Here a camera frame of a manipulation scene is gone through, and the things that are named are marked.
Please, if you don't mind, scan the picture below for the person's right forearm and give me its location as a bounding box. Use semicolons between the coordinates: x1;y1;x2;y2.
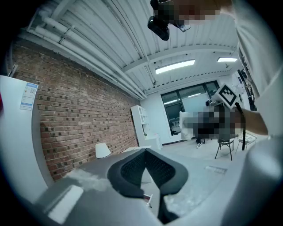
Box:
240;107;269;136

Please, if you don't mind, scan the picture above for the dark framed window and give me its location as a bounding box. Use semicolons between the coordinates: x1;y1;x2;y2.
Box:
161;81;221;137

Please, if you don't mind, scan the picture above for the white shelf cabinet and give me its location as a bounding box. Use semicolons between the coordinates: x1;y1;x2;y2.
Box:
130;105;163;151

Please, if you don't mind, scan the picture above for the white lamp shade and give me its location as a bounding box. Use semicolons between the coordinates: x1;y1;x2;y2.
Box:
95;142;111;159

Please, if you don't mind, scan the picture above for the white ceiling pipe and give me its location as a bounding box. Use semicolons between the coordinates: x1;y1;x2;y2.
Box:
34;26;145;100
42;16;147;97

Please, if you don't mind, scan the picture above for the person's light shirt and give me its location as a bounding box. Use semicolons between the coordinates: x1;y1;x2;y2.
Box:
159;0;283;226

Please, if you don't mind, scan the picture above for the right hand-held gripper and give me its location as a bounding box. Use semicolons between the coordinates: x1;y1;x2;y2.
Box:
206;83;239;110

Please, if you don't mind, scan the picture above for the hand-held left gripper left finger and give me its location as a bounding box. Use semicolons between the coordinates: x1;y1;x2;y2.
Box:
107;149;147;198

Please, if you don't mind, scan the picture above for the dark metal chair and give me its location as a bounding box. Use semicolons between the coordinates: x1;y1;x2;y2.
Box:
214;133;239;161

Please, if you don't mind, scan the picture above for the long ceiling light panel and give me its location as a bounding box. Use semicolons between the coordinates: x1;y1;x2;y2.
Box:
155;59;196;75
217;56;238;63

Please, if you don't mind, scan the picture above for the blue and white appliance label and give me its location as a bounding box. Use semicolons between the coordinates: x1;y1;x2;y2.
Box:
19;82;39;111

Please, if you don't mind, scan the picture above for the grey cabinet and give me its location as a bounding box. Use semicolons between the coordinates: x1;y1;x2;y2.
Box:
0;75;54;200

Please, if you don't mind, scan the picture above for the person's head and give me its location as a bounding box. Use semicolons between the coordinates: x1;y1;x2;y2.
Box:
154;0;234;33

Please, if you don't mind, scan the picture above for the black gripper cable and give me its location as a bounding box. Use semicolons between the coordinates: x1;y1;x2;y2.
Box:
235;102;247;151

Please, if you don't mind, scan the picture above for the small round side table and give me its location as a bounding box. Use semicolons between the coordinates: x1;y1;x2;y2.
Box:
235;132;258;154

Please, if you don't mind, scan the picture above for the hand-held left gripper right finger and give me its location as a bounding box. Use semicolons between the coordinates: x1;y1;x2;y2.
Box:
145;149;189;225

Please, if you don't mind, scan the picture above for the black head-mounted camera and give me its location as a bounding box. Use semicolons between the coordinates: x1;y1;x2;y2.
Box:
147;15;170;41

